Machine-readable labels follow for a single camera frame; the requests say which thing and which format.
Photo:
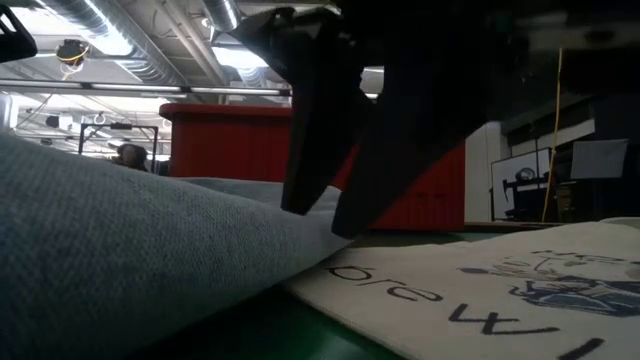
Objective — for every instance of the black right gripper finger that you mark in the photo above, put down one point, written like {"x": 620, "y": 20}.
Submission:
{"x": 320, "y": 140}
{"x": 400, "y": 150}

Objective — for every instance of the corrugated silver duct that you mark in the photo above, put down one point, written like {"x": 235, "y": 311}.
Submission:
{"x": 125, "y": 45}

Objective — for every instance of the long LED light bar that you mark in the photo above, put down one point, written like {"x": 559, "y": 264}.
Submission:
{"x": 125, "y": 88}

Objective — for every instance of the light blue denim jeans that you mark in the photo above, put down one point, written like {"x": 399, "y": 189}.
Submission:
{"x": 125, "y": 240}

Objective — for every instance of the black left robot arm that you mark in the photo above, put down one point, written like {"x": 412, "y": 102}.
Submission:
{"x": 17, "y": 45}

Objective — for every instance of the black stand with dial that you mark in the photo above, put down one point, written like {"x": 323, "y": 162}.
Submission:
{"x": 525, "y": 192}

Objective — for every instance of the black yellow ceiling device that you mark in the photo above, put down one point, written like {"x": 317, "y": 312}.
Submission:
{"x": 72, "y": 51}

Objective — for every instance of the red fabric laundry bin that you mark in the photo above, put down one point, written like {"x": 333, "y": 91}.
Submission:
{"x": 225, "y": 145}

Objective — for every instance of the black clothing rack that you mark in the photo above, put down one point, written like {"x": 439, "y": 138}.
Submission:
{"x": 81, "y": 140}

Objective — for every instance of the person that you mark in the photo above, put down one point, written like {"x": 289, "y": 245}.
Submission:
{"x": 131, "y": 156}

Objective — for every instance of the silver round duct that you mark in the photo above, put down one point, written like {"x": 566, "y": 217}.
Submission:
{"x": 222, "y": 14}

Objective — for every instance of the white printed t-shirt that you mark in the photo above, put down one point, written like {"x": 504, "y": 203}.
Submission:
{"x": 450, "y": 295}

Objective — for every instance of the grey flat panel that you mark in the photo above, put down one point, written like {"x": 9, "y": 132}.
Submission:
{"x": 598, "y": 159}

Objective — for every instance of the whiteboard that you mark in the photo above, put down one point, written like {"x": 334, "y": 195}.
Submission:
{"x": 510, "y": 200}

